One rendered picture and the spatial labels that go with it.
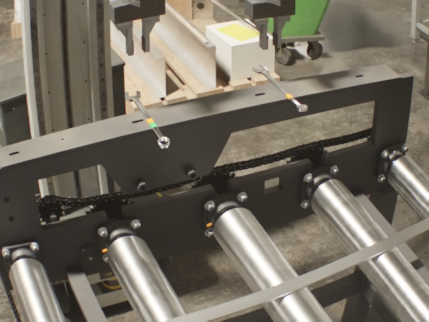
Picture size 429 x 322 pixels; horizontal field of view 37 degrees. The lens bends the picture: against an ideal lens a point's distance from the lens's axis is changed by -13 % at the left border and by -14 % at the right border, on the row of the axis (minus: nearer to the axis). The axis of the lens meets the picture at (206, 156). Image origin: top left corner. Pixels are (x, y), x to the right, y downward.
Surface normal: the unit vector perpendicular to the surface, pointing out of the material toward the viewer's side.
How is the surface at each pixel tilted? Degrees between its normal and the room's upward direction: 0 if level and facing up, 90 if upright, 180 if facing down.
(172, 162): 90
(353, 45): 0
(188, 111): 0
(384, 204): 90
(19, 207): 90
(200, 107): 0
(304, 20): 101
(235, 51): 90
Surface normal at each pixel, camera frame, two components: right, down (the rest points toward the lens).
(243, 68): 0.44, 0.51
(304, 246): 0.00, -0.82
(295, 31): 0.25, 0.69
